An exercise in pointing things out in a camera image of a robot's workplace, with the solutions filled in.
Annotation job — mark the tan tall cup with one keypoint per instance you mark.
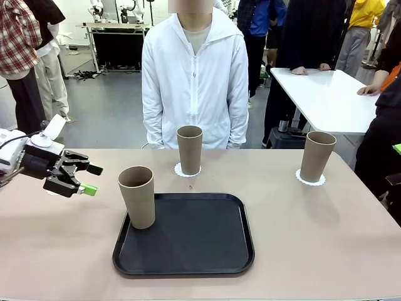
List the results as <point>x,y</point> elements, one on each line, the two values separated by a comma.
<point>189,150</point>
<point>139,203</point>
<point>316,160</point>

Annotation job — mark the black framed workbench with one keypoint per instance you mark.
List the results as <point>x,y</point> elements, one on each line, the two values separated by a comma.
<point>116,47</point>

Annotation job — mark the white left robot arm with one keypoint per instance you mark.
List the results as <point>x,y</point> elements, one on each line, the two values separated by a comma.
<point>11,150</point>

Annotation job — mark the orange sleeve person's hand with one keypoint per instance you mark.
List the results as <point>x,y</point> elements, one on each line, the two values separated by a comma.
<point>369,91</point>

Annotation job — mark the person in plaid shirt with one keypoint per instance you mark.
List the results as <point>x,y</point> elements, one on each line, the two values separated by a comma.
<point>18,56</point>

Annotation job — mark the black travel mug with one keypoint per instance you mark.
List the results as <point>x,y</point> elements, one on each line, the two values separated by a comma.
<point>283,124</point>

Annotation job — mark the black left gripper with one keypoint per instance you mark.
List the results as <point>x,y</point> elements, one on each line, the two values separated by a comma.
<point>40,164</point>

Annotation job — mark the person in dark jacket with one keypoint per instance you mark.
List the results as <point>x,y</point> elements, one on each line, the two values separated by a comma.
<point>310,34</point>

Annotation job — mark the person's left forearm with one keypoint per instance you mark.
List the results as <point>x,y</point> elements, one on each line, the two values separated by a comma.
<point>239,125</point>

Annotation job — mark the dark jacket person's left hand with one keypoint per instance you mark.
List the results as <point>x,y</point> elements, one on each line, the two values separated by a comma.
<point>324,67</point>

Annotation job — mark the person in blue shirt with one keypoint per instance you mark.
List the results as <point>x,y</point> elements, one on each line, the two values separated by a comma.
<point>260,19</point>

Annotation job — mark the dark jacket person's right hand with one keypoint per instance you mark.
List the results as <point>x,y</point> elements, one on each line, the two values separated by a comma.
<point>300,71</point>

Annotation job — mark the black plastic tray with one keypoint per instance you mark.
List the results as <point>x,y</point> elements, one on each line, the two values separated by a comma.
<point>188,244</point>

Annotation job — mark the person in white jacket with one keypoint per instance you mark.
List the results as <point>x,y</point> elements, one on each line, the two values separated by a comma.
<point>194,78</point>

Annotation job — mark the white scalloped paper coaster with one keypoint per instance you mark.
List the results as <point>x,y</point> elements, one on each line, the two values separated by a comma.
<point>52,193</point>
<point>300,181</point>
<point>178,174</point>

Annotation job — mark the person in yellow top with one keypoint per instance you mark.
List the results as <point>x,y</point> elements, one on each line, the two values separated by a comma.
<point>360,31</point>

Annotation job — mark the white side table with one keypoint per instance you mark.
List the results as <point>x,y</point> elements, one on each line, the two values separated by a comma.
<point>329,100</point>

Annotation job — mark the person in black vest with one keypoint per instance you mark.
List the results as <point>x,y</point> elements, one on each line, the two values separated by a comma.
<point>53,69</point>

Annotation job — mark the person with orange sleeve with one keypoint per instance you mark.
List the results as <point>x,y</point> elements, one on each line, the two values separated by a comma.
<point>382,131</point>

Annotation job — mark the person's right forearm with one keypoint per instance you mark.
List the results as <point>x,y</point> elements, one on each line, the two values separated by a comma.
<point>153,125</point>

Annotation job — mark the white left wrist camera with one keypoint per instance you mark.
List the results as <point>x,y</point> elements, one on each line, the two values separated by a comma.
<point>51,131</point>

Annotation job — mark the black step stool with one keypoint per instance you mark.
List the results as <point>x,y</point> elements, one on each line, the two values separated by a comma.
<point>282,139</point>

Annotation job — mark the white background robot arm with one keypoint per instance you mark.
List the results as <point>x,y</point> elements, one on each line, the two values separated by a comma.
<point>95,9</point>
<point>134,9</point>

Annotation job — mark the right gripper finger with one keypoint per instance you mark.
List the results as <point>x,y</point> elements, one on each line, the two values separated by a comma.
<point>397,148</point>
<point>394,182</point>

